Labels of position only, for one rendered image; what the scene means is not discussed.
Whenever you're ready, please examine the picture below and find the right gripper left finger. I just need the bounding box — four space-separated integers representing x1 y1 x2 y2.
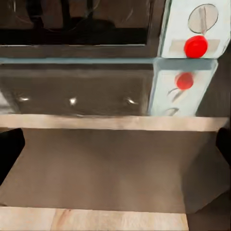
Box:
0 128 25 185

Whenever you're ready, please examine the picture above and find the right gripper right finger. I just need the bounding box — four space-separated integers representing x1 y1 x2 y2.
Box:
216 128 231 166

